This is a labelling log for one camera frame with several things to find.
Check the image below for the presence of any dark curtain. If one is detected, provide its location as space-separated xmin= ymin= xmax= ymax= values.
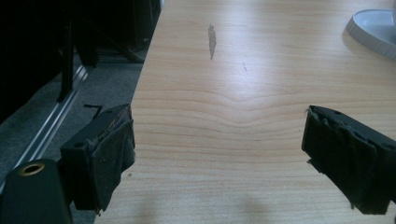
xmin=0 ymin=0 xmax=73 ymax=125

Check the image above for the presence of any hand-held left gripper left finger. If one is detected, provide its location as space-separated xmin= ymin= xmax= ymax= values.
xmin=60 ymin=104 xmax=136 ymax=216

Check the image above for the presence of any black cabinet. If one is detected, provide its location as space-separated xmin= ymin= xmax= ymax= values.
xmin=124 ymin=0 xmax=163 ymax=54

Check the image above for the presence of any black tripod stand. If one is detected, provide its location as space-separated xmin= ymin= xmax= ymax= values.
xmin=55 ymin=15 xmax=146 ymax=104

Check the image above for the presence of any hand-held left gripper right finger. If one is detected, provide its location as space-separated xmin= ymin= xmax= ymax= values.
xmin=301 ymin=105 xmax=396 ymax=216

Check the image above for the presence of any metal floor rail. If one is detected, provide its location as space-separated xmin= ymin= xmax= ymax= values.
xmin=0 ymin=63 xmax=92 ymax=194

